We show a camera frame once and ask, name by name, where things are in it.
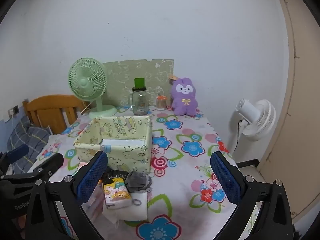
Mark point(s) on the grey plaid pillow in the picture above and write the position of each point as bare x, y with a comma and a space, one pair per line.
32, 135

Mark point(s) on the grey sock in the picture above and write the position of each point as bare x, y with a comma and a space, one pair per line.
136, 180

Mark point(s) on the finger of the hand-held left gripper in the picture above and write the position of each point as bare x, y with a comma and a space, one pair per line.
17, 152
53, 162

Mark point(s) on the cartoon print tissue packet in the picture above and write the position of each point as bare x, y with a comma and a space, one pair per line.
117, 192

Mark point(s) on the white napkin stack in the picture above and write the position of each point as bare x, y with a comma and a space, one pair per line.
136, 211

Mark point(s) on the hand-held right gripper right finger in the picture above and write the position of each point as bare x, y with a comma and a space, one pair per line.
225, 180

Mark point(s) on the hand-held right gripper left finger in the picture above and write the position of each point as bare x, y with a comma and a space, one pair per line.
91, 180

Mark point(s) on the yellow cartoon print storage box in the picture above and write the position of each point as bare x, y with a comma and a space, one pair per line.
130, 152

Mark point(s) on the floral tablecloth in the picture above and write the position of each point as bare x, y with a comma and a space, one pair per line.
180, 180

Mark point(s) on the cotton swab container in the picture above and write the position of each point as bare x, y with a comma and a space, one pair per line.
161, 103

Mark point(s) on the green desk fan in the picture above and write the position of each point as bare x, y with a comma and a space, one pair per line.
85, 80

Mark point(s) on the green printed cardboard panel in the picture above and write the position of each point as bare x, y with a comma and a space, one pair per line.
150, 72

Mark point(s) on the white standing fan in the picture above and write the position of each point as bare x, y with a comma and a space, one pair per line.
260, 120

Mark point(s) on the black plastic bag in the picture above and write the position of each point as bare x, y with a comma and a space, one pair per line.
115, 173

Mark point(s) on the purple plush bunny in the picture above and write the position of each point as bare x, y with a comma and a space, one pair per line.
185, 100

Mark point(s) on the glass jar mug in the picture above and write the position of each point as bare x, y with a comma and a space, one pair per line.
140, 105

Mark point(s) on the wall socket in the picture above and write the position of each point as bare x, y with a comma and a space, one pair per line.
13, 110

